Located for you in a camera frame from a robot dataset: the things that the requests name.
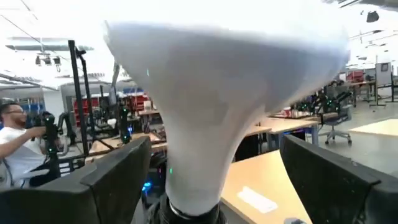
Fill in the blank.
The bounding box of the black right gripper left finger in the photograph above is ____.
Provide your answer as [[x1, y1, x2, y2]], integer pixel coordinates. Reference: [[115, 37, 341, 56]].
[[0, 135, 153, 224]]

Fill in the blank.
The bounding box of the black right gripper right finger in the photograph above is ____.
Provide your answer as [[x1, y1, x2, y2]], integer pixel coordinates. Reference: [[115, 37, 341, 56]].
[[280, 133, 398, 224]]

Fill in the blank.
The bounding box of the white globe lightbulb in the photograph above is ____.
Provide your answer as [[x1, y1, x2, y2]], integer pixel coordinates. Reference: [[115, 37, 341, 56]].
[[102, 20, 351, 217]]

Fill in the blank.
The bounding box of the grey office chair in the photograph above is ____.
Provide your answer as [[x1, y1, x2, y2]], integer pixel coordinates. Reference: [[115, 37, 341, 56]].
[[320, 92, 354, 147]]

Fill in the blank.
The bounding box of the beige wooden desk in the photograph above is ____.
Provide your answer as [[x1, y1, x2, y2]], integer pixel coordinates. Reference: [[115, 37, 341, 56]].
[[219, 149, 313, 224]]

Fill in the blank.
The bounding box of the beige work desk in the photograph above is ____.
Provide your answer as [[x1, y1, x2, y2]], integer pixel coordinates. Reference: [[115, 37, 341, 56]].
[[245, 116, 321, 147]]

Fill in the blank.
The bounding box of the person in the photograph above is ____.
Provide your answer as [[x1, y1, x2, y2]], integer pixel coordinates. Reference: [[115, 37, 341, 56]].
[[0, 101, 48, 189]]

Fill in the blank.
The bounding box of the red storage shelf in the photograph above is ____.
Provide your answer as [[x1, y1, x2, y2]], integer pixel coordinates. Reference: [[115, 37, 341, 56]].
[[73, 92, 150, 121]]

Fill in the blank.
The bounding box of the white board panel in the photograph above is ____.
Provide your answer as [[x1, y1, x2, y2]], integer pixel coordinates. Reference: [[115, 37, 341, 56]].
[[374, 62, 393, 90]]

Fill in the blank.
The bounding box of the black metal post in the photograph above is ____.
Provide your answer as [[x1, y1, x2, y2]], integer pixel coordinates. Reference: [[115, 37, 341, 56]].
[[67, 39, 93, 157]]

